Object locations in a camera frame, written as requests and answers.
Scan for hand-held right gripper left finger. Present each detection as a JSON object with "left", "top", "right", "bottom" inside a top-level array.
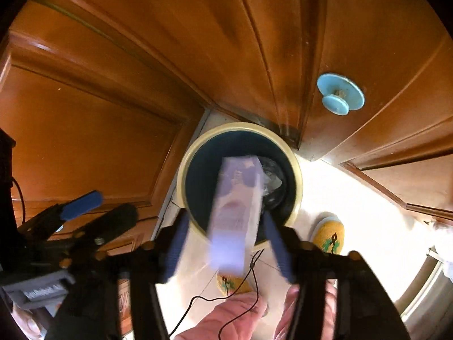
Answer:
[{"left": 46, "top": 212, "right": 192, "bottom": 340}]

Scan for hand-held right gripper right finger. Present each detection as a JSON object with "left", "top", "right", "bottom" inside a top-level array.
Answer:
[{"left": 262, "top": 212, "right": 413, "bottom": 340}]

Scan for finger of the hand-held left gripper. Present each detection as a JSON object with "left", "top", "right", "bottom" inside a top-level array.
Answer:
[
  {"left": 67, "top": 203, "right": 138, "bottom": 256},
  {"left": 18, "top": 190, "right": 104, "bottom": 238}
]

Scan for white and purple box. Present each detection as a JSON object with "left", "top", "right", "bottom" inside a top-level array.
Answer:
[{"left": 209, "top": 155, "right": 264, "bottom": 276}]

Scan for beige rimmed trash bin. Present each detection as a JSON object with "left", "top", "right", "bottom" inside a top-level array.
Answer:
[{"left": 176, "top": 122, "right": 304, "bottom": 252}]

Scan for clear plastic bottle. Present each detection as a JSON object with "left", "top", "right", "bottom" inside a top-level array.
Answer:
[{"left": 260, "top": 158, "right": 285, "bottom": 199}]

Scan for yellow knitted slipper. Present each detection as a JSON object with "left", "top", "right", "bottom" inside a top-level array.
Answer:
[
  {"left": 311, "top": 216, "right": 345, "bottom": 256},
  {"left": 217, "top": 271, "right": 253, "bottom": 295}
]

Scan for pink quilted trousers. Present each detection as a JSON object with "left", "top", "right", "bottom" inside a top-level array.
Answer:
[{"left": 175, "top": 283, "right": 340, "bottom": 340}]

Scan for white curved plastic rim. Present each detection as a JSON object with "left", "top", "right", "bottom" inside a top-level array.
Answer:
[{"left": 394, "top": 246, "right": 453, "bottom": 326}]

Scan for blue cabinet knob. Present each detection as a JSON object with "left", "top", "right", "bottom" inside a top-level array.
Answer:
[{"left": 317, "top": 73, "right": 365, "bottom": 116}]

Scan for thin black cable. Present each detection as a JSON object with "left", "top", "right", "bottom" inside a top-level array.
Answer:
[{"left": 168, "top": 250, "right": 266, "bottom": 340}]

